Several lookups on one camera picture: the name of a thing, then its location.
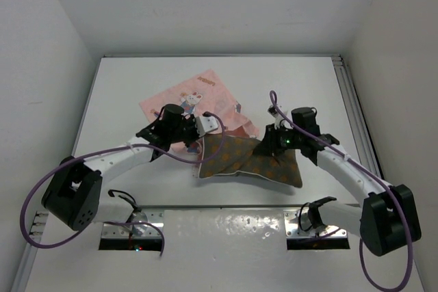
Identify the pink cartoon pillowcase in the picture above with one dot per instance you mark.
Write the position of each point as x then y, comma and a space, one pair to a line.
200, 93

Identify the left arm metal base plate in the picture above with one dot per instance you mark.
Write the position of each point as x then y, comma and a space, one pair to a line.
141, 225

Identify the white front cover panel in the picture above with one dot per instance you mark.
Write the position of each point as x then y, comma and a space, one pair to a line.
209, 250

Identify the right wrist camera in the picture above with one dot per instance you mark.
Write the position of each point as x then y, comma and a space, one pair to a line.
278, 118

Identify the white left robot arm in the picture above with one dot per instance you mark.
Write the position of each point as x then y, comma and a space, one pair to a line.
74, 192

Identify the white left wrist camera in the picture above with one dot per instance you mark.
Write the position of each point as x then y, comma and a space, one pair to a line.
206, 125

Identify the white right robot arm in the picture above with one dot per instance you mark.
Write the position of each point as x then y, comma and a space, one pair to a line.
386, 213

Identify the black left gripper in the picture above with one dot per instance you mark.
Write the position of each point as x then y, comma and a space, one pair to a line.
191, 120

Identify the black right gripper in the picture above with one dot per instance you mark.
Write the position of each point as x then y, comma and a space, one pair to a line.
270, 141

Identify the aluminium table edge rail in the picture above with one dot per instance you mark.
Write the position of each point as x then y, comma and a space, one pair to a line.
365, 148

